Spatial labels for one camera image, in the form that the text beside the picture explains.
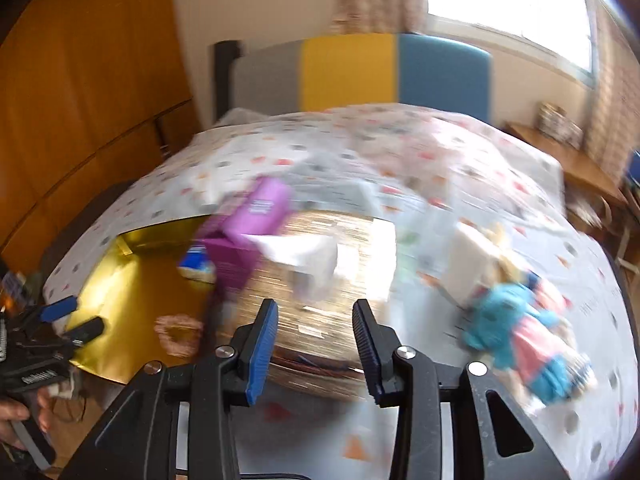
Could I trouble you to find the person's left hand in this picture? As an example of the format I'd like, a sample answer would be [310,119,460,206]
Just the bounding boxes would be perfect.
[0,390,52,453]

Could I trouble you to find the white wet wipe pack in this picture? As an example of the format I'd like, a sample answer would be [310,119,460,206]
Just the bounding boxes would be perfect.
[442,221,506,309]

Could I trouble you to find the white bag with handles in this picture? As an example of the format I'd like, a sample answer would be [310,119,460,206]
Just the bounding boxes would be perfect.
[566,192,619,234]

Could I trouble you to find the clear desk organizer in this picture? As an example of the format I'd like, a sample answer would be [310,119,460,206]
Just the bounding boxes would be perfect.
[536,102,584,149]

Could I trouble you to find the gold embossed tissue box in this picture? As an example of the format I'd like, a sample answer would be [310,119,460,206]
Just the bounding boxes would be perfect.
[215,210,401,402]

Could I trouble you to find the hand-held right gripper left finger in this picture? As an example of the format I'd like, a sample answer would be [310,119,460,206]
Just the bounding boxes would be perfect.
[60,299,279,480]

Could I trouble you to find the blue white packet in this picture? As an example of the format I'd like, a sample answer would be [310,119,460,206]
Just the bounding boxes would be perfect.
[179,244,219,284]

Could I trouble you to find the light pink scrunchie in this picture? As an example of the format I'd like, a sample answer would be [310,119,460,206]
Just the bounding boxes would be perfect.
[154,313,206,359]

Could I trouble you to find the printed plastic bed cover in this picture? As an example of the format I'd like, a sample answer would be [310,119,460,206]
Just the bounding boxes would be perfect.
[42,102,626,480]

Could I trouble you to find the white tissue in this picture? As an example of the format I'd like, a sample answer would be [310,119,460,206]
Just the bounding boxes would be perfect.
[249,232,339,302]

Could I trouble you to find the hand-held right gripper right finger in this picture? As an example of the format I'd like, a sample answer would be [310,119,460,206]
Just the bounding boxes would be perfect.
[352,299,566,480]

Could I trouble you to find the wooden wardrobe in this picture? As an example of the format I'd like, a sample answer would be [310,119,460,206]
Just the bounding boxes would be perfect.
[0,0,202,266]

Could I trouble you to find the plush doll blue pink clothes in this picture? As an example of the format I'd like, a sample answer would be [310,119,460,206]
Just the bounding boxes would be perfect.
[460,225,599,412]

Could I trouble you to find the gold foil box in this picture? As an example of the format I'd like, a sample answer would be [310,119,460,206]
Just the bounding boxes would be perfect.
[70,216,221,386]

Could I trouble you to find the blue folding chair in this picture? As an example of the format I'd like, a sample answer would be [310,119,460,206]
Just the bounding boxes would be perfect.
[600,149,640,272]

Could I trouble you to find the wooden desk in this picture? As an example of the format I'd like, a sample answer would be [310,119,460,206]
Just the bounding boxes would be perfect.
[507,121,629,211]

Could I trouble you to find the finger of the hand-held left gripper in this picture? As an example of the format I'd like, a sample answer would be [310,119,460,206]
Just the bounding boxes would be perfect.
[39,296,79,324]
[64,316,106,349]

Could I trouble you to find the purple box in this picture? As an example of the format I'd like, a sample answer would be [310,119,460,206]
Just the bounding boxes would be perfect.
[197,176,293,302]

